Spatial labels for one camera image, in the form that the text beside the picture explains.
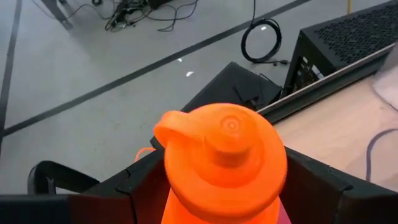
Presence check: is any black table frame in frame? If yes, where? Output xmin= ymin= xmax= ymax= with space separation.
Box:
xmin=257 ymin=43 xmax=397 ymax=124

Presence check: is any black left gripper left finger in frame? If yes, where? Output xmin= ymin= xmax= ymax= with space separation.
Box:
xmin=0 ymin=149 xmax=171 ymax=224

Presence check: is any orange squeeze bottle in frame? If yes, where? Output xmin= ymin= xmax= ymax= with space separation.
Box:
xmin=135 ymin=103 xmax=289 ymax=224

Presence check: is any grey metal stand leg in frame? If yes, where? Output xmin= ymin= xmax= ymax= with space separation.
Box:
xmin=40 ymin=0 xmax=75 ymax=31

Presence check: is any pink plastic tray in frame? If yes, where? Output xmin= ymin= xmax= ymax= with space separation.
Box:
xmin=278 ymin=198 xmax=292 ymax=224

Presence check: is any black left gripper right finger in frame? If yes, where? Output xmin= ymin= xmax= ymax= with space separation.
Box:
xmin=279 ymin=147 xmax=398 ymax=224

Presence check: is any coiled black cable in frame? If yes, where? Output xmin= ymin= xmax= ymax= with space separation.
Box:
xmin=241 ymin=0 xmax=290 ymax=67

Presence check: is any floor cable tangle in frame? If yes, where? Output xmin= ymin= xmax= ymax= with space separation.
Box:
xmin=30 ymin=0 xmax=200 ymax=33

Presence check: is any black curved bracket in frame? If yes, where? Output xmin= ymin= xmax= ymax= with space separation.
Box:
xmin=27 ymin=160 xmax=101 ymax=195

